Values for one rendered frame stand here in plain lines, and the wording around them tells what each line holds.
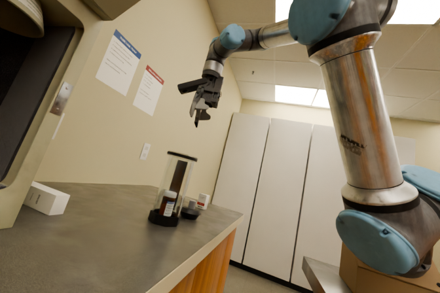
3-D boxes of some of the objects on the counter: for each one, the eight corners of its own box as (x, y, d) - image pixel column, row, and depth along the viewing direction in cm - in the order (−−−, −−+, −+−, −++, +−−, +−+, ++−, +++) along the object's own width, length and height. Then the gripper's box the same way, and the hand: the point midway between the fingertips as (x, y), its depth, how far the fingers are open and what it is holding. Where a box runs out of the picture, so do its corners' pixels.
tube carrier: (154, 210, 72) (171, 152, 77) (183, 218, 71) (199, 159, 76) (143, 216, 61) (164, 148, 66) (177, 226, 61) (196, 156, 65)
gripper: (224, 65, 68) (209, 120, 64) (223, 89, 87) (211, 132, 83) (200, 59, 69) (183, 113, 64) (204, 84, 88) (192, 127, 83)
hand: (192, 122), depth 74 cm, fingers open, 14 cm apart
